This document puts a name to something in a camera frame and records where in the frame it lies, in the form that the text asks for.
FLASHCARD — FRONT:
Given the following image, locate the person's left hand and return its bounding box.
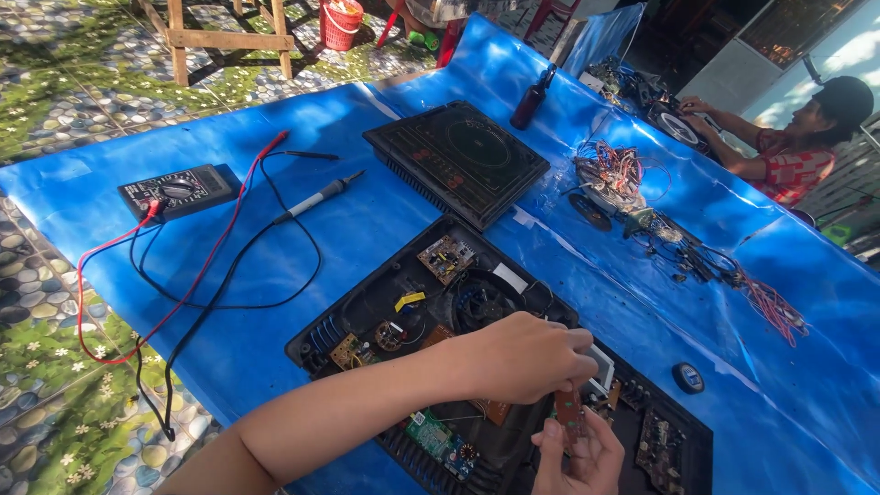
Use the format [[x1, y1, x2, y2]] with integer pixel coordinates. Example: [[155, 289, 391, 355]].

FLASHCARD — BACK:
[[455, 311, 599, 408]]

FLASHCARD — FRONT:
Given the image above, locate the person's right hand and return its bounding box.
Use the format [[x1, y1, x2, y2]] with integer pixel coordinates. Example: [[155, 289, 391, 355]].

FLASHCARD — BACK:
[[531, 406, 627, 495]]

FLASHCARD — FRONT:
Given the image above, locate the small brown circuit board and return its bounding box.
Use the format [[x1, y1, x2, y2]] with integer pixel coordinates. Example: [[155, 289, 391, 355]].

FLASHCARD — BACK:
[[554, 385, 591, 443]]

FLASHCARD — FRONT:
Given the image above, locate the brown flat circuit board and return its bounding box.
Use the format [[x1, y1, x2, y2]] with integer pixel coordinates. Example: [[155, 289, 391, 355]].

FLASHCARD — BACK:
[[421, 324, 514, 428]]

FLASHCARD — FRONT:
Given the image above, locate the white paper label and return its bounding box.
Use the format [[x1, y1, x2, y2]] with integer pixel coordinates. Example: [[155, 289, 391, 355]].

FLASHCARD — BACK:
[[492, 262, 529, 295]]

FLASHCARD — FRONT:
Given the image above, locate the black cooling fan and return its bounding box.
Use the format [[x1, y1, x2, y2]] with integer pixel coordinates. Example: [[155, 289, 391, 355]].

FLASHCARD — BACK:
[[450, 275, 525, 335]]

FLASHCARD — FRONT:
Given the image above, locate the black tape roll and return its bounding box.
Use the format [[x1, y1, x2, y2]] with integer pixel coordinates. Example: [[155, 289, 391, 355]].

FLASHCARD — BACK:
[[671, 362, 706, 396]]

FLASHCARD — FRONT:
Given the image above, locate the dark control circuit board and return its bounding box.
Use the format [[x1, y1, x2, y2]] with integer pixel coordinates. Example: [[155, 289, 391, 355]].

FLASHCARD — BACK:
[[634, 406, 688, 495]]

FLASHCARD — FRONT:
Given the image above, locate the black round disc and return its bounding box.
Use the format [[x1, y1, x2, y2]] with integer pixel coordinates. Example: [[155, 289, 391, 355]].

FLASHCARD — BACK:
[[568, 193, 613, 232]]

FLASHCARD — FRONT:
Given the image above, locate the green circuit board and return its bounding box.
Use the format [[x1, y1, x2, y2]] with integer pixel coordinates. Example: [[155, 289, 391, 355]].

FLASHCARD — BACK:
[[403, 409, 480, 482]]

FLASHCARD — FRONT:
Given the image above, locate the tan power circuit board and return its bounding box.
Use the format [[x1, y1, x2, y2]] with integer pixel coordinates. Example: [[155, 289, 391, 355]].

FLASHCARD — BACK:
[[417, 234, 477, 286]]

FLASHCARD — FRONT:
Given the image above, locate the black open cooker base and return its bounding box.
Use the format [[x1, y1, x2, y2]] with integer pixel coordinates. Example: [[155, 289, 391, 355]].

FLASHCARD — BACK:
[[285, 213, 714, 495]]

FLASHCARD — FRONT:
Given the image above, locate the small tan circuit board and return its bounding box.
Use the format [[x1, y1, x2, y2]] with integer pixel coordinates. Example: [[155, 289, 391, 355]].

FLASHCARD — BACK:
[[329, 333, 378, 372]]

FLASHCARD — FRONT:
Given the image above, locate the black induction cooker top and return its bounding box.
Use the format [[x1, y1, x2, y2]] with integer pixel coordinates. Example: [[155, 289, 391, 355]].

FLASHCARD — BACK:
[[362, 100, 551, 232]]

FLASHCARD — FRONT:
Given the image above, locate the brown spray bottle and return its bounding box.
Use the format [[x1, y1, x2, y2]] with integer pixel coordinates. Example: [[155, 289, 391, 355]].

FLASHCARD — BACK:
[[509, 63, 558, 132]]

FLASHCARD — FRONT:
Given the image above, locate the heap of electronic parts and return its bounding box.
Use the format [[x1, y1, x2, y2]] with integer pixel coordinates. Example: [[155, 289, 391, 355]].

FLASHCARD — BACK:
[[584, 56, 719, 155]]

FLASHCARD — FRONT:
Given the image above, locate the blue plastic table cover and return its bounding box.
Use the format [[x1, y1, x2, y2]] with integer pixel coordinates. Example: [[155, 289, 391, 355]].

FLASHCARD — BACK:
[[0, 14, 880, 495]]

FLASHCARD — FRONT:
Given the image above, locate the blue upright sheet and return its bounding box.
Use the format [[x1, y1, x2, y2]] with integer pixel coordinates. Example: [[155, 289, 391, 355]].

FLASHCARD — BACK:
[[562, 3, 648, 78]]

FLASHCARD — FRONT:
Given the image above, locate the black multimeter probe lead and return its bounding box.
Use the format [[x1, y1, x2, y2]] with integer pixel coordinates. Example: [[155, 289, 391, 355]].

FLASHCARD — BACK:
[[129, 150, 341, 311]]

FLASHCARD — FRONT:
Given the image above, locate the red chair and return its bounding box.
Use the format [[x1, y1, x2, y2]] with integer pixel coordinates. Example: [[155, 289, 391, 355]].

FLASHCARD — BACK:
[[524, 0, 583, 44]]

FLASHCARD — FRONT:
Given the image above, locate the red multimeter probe lead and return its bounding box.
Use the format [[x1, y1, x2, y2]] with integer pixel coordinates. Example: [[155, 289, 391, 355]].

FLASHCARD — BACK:
[[76, 129, 291, 366]]

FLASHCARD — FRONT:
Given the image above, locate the red plastic bucket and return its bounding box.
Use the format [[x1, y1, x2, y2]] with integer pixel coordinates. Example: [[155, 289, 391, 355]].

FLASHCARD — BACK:
[[318, 0, 365, 52]]

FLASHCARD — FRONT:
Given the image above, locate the black digital multimeter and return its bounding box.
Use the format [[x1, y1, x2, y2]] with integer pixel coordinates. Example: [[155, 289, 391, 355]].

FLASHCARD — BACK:
[[117, 164, 243, 224]]

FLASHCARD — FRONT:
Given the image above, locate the white display frame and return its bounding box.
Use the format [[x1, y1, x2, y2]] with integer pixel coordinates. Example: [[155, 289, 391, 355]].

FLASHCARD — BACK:
[[588, 344, 617, 394]]

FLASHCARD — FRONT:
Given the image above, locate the tangle of dark wires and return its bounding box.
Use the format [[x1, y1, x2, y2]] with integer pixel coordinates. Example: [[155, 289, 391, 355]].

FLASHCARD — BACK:
[[622, 206, 747, 286]]

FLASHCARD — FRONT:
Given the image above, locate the tangled wire heap on part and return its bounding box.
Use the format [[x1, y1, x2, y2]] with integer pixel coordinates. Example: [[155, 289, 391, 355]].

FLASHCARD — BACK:
[[572, 139, 673, 215]]

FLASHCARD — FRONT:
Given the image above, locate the red wire bundle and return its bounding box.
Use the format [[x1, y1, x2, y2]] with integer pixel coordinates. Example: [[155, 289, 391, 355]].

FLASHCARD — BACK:
[[737, 269, 811, 349]]

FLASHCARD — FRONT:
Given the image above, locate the grey soldering iron with cable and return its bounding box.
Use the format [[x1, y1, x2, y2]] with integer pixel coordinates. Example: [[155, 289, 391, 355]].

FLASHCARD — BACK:
[[134, 170, 367, 442]]

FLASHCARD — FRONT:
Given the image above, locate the wooden frame stool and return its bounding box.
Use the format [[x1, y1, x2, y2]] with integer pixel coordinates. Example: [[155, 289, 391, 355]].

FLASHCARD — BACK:
[[134, 0, 297, 87]]

